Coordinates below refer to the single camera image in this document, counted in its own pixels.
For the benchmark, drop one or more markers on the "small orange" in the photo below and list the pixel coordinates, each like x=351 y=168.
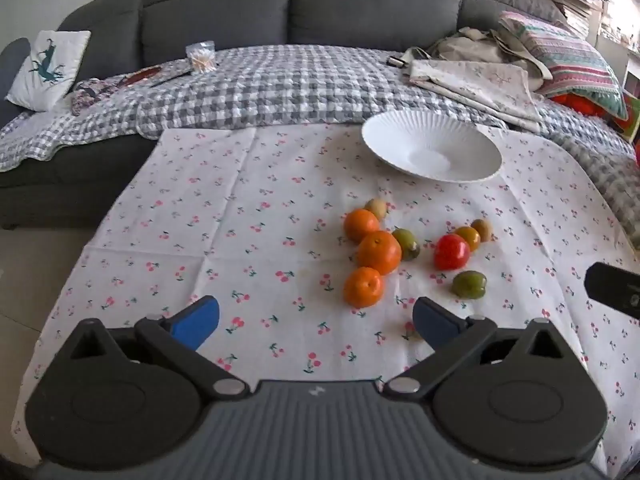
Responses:
x=363 y=287

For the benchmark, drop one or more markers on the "folded floral beige cloth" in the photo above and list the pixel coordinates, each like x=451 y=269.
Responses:
x=475 y=85

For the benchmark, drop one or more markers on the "red tomato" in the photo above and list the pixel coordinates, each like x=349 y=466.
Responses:
x=451 y=252

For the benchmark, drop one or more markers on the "orange green tomato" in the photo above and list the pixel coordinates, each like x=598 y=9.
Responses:
x=470 y=237

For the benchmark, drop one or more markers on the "striped colourful cushion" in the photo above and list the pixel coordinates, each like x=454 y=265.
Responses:
x=570 y=55

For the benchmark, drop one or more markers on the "beige canvas bag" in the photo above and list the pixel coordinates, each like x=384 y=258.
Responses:
x=470 y=45

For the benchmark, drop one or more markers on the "small brown kiwi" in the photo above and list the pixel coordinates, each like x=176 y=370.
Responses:
x=376 y=207

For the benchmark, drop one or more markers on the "grey fabric sofa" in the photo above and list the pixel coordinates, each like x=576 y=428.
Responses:
x=225 y=5

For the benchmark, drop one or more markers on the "yellow red cushion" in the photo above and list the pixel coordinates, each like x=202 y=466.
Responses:
x=627 y=120

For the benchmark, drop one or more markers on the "green brown fruit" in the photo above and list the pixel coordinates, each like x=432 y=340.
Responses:
x=407 y=245

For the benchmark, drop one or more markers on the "grey white checked blanket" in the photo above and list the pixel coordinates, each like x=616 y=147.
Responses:
x=300 y=85

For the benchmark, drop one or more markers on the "white cherry print cloth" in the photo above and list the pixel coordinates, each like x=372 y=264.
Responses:
x=225 y=210

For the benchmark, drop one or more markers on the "clear cotton swab jar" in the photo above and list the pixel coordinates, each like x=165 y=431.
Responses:
x=201 y=57

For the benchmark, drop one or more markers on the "dark floral cloth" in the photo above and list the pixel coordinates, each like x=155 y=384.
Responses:
x=90 y=96

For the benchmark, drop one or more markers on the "white ribbed bowl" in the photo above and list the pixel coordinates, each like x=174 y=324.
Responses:
x=430 y=145

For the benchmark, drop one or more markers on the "medium orange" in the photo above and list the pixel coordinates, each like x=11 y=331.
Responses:
x=361 y=225

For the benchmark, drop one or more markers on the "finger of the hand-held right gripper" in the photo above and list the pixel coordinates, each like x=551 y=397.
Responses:
x=615 y=287

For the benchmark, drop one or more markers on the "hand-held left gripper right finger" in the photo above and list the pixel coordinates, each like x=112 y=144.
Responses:
x=432 y=320

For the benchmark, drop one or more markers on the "red orange fabric item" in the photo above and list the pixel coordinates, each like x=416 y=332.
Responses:
x=575 y=102

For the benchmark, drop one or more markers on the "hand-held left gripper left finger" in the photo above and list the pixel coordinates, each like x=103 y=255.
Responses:
x=195 y=322

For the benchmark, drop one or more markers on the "white pillow with teal print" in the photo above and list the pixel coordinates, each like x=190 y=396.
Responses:
x=50 y=70

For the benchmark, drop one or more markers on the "large orange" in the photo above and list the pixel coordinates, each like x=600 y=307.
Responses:
x=379 y=252

